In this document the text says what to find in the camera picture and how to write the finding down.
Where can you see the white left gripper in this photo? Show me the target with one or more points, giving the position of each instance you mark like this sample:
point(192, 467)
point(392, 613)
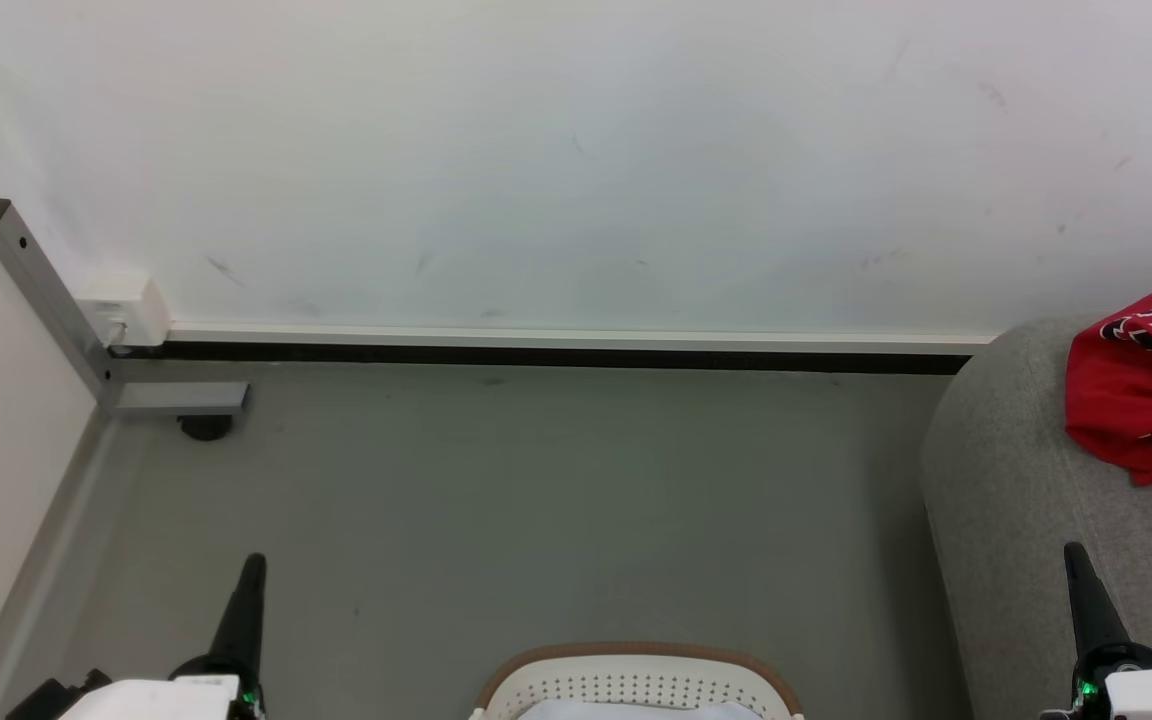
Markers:
point(156, 700)

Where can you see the red basketball jersey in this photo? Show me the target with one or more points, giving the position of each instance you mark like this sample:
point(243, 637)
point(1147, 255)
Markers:
point(1131, 390)

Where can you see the white perforated laundry basket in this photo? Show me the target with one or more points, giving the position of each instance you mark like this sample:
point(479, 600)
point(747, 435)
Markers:
point(636, 680)

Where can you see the grey fabric sofa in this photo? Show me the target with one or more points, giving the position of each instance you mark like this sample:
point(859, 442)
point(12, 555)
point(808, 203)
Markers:
point(1026, 520)

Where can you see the black caster wheel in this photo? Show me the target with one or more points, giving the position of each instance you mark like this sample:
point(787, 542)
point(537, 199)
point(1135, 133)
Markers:
point(205, 427)

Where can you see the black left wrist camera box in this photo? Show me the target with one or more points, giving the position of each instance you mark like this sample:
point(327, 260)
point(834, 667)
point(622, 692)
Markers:
point(51, 700)

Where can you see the white wall socket box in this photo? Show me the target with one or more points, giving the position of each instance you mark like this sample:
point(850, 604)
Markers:
point(126, 305)

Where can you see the grey aluminium frame post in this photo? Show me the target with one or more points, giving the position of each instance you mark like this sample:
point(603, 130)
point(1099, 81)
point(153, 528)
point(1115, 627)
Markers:
point(46, 290)

